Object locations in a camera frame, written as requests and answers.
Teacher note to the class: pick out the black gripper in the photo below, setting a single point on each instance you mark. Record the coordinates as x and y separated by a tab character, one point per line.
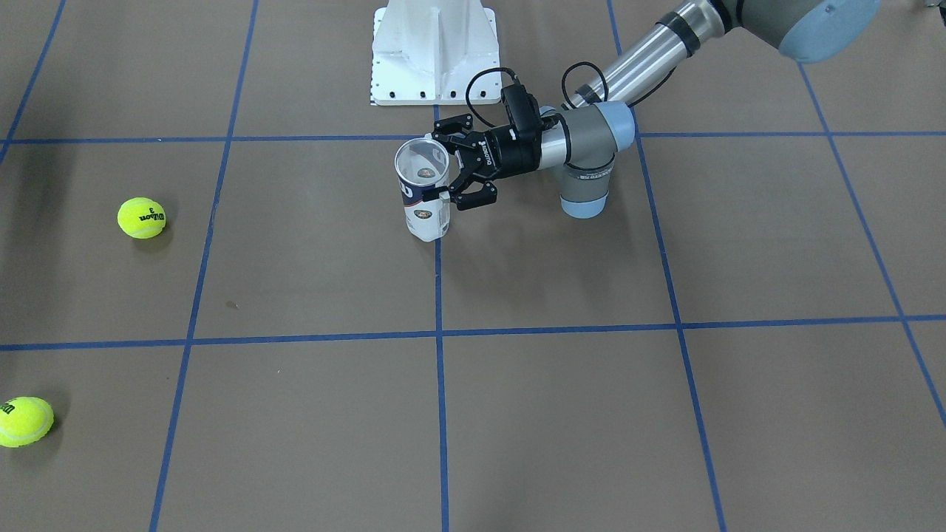
513	157

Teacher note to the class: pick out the clear tennis ball can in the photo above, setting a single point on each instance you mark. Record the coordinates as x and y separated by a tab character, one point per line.
422	165

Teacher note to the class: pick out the yellow tennis ball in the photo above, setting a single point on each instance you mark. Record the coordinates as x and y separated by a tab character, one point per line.
141	218

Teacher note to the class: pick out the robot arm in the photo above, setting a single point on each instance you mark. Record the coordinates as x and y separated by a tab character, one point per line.
581	138

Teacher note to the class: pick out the tennis ball near edge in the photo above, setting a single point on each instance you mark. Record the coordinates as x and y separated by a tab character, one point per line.
24	421

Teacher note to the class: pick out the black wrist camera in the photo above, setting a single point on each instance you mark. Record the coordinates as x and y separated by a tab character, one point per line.
525	123

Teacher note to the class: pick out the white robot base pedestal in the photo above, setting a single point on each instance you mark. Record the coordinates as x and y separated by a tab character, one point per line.
427	53

